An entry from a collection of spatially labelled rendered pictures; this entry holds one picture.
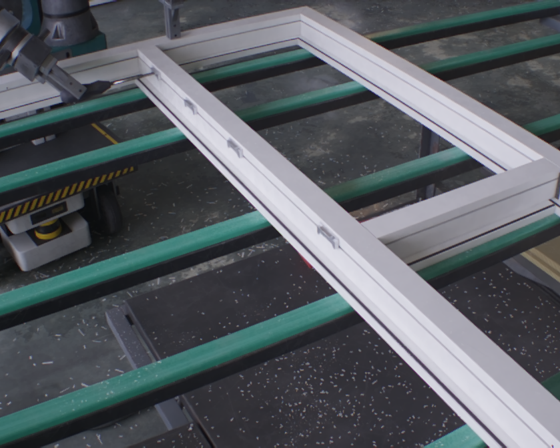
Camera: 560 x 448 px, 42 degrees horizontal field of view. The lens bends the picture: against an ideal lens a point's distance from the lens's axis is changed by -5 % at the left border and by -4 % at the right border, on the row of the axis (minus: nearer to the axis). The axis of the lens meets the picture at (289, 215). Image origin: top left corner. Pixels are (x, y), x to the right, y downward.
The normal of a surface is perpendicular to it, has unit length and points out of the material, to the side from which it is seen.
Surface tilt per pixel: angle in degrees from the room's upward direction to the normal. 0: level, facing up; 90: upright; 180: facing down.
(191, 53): 90
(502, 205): 90
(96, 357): 0
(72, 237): 90
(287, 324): 0
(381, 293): 90
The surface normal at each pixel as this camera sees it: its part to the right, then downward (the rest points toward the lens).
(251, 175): -0.87, 0.29
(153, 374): -0.01, -0.83
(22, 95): 0.50, 0.48
